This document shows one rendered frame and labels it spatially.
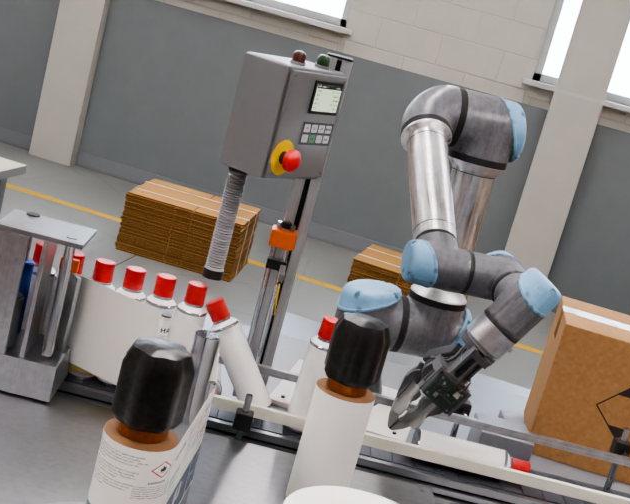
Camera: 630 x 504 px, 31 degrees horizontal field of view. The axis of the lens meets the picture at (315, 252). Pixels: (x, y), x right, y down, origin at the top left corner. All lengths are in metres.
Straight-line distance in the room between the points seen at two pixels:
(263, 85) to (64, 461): 0.67
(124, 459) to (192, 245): 4.69
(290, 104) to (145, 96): 5.84
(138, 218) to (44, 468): 4.43
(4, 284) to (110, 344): 0.20
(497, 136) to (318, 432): 0.80
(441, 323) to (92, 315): 0.73
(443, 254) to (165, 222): 4.16
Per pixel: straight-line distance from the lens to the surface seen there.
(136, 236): 6.06
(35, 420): 1.80
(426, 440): 1.98
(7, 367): 1.85
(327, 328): 1.90
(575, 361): 2.24
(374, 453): 1.98
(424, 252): 1.91
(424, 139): 2.11
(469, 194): 2.23
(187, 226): 5.97
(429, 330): 2.27
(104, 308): 1.87
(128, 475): 1.34
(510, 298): 1.88
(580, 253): 7.31
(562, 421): 2.28
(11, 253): 1.80
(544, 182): 7.14
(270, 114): 1.85
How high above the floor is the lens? 1.62
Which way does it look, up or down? 13 degrees down
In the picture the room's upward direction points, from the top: 15 degrees clockwise
